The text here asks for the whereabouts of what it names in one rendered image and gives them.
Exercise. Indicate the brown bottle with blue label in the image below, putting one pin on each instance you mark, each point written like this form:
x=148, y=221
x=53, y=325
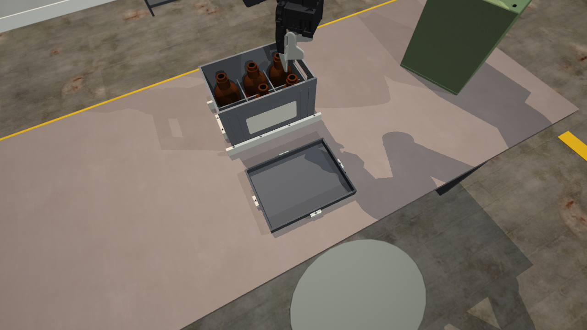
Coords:
x=263, y=90

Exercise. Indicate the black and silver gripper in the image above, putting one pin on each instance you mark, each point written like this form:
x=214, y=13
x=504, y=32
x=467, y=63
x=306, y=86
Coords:
x=301, y=18

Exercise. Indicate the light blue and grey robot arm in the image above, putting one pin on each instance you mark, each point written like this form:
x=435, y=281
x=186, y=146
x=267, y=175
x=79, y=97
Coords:
x=250, y=3

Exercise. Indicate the dark grey divided crate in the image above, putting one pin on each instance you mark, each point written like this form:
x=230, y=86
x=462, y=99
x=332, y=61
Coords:
x=252, y=117

